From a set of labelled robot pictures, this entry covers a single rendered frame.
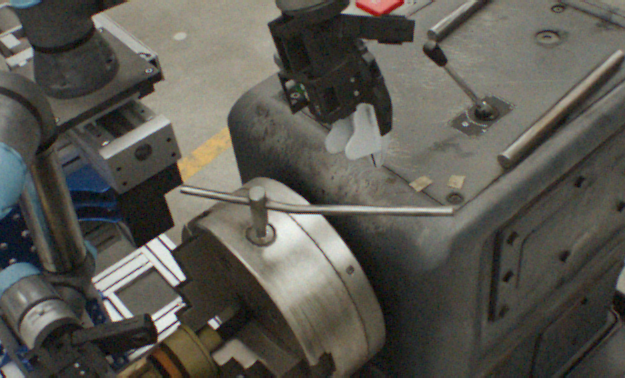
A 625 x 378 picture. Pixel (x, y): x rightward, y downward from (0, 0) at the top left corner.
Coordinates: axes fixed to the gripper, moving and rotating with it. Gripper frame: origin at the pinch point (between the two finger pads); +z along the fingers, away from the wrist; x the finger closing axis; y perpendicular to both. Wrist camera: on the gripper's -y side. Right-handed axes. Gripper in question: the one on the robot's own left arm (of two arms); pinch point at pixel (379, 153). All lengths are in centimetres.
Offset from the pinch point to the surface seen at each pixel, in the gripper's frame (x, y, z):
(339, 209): -2.0, 6.4, 4.5
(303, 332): -4.9, 15.6, 18.5
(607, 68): 1.7, -39.9, 9.3
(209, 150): -193, -54, 79
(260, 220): -10.7, 12.6, 4.9
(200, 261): -21.9, 18.5, 11.9
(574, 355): -16, -42, 78
